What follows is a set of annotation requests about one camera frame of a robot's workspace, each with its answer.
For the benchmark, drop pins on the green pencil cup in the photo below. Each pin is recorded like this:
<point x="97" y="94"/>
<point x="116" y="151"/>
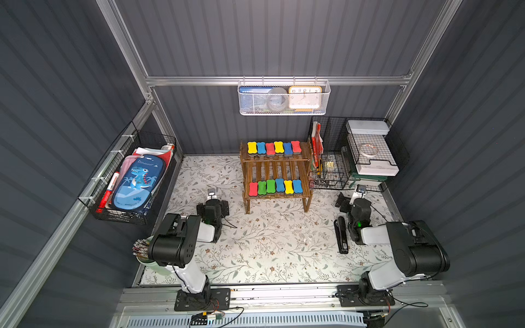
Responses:
<point x="152" y="265"/>

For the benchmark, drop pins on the blue eraser bottom far right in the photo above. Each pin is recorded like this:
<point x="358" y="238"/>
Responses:
<point x="297" y="186"/>

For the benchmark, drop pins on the blue dinosaur pencil case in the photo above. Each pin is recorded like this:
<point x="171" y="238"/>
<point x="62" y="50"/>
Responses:
<point x="138" y="184"/>

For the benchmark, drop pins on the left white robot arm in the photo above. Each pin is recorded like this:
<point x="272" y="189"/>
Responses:
<point x="175" y="240"/>

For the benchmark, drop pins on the clear tape roll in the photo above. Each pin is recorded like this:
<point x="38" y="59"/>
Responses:
<point x="368" y="150"/>

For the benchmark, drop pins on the red white marker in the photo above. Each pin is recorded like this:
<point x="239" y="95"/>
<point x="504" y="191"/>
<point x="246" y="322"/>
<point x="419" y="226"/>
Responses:
<point x="108" y="192"/>

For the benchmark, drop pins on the wooden two-tier shelf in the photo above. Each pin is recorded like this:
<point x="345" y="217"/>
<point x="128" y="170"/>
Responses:
<point x="262" y="168"/>

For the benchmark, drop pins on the blue box in basket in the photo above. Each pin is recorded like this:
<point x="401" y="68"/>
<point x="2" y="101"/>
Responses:
<point x="253" y="99"/>

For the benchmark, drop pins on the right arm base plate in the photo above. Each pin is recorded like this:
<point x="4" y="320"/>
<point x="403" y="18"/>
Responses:
<point x="356" y="296"/>

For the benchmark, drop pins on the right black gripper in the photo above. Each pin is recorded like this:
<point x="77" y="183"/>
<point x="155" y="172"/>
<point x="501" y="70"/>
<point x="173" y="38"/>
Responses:
<point x="344" y="201"/>

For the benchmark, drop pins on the yellow eraser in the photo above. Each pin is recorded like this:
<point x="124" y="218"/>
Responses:
<point x="252" y="149"/>
<point x="279" y="148"/>
<point x="288" y="187"/>

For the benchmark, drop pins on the black wire desk organizer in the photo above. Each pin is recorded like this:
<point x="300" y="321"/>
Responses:
<point x="337" y="170"/>

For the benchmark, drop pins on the red booklet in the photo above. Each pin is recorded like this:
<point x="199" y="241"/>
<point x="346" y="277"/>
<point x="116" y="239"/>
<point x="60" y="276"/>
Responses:
<point x="317" y="143"/>

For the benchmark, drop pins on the black wire side basket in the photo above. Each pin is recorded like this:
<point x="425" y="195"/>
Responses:
<point x="132" y="142"/>

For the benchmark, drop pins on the green eraser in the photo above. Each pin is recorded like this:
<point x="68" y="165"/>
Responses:
<point x="262" y="187"/>
<point x="271" y="186"/>

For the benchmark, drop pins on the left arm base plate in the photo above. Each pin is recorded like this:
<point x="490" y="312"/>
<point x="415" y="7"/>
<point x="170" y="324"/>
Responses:
<point x="215" y="299"/>

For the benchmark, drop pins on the white paper tray stack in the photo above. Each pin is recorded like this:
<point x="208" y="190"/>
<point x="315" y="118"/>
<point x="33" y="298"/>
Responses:
<point x="374" y="132"/>

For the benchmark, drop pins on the bundle of pencils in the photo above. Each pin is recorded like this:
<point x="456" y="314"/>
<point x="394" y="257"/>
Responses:
<point x="141" y="249"/>

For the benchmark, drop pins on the white yellow alarm clock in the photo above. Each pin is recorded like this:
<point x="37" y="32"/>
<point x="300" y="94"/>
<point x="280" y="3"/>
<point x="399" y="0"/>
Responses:
<point x="305" y="98"/>

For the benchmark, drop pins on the blue eraser top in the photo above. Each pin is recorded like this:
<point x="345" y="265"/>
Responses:
<point x="288" y="149"/>
<point x="261" y="148"/>

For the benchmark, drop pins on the grey tape roll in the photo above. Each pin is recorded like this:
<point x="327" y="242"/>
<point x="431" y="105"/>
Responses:
<point x="277" y="100"/>

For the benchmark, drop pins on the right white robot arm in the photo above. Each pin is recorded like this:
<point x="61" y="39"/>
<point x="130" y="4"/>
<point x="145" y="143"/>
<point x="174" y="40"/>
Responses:
<point x="417" y="254"/>

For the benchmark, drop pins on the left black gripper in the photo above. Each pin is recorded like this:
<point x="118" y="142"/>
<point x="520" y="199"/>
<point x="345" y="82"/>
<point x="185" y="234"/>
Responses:
<point x="211" y="206"/>

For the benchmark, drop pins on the red eraser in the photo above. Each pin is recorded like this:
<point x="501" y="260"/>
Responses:
<point x="270" y="149"/>
<point x="296" y="147"/>
<point x="253" y="189"/>

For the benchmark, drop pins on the blue eraser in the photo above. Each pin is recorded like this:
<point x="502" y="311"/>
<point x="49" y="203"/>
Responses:
<point x="280" y="188"/>
<point x="288" y="149"/>
<point x="261" y="148"/>
<point x="297" y="186"/>

